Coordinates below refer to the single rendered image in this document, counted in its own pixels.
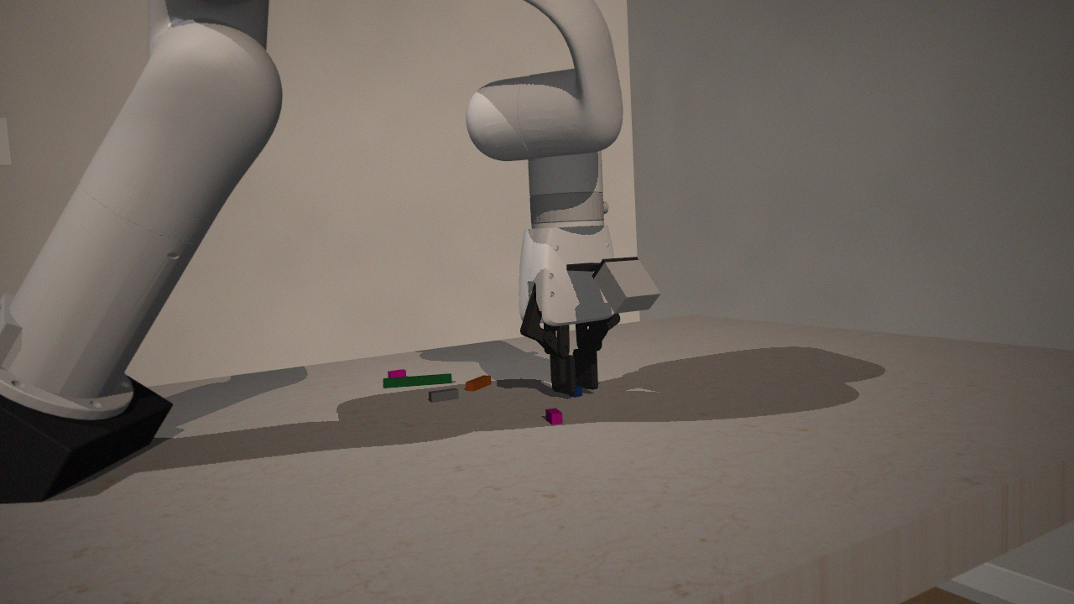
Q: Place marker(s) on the orange rod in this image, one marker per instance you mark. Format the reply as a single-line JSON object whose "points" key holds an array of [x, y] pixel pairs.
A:
{"points": [[477, 383]]}

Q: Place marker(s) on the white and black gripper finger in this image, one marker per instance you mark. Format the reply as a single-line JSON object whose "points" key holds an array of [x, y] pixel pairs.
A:
{"points": [[589, 341], [556, 342]]}

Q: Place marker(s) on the green rod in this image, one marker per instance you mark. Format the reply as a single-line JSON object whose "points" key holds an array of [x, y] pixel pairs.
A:
{"points": [[396, 382]]}

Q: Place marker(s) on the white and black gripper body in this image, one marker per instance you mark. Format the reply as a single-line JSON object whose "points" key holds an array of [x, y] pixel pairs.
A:
{"points": [[564, 297]]}

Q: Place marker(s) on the dark grey rod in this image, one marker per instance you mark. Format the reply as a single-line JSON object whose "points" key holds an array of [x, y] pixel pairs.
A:
{"points": [[443, 395]]}

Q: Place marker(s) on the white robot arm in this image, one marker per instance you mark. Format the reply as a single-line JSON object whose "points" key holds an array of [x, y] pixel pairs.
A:
{"points": [[202, 111]]}

